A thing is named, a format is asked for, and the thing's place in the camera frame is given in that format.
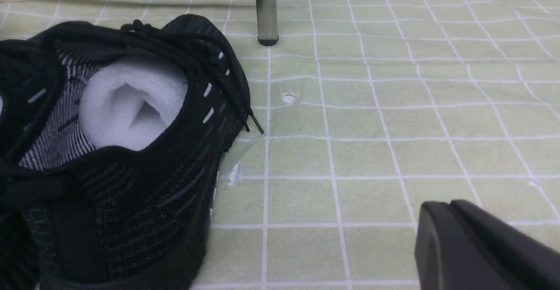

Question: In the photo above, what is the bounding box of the stainless steel shoe rack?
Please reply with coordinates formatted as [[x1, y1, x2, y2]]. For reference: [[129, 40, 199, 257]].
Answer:
[[256, 0, 279, 47]]

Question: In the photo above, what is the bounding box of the black knit sneaker right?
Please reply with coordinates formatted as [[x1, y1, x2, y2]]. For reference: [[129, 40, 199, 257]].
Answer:
[[1, 14, 254, 290]]

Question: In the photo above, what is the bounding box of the black knit sneaker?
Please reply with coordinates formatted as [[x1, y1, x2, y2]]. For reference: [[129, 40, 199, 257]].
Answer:
[[1, 14, 254, 290], [0, 88, 39, 290]]

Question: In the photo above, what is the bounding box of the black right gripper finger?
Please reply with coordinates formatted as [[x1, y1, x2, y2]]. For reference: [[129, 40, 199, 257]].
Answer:
[[414, 199, 560, 290]]

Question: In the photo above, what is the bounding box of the green checkered tablecloth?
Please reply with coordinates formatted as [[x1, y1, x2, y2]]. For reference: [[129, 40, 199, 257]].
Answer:
[[1, 0, 560, 290]]

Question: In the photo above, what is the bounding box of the black knit sneaker left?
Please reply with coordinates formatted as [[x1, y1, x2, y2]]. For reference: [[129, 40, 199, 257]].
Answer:
[[0, 88, 39, 290]]

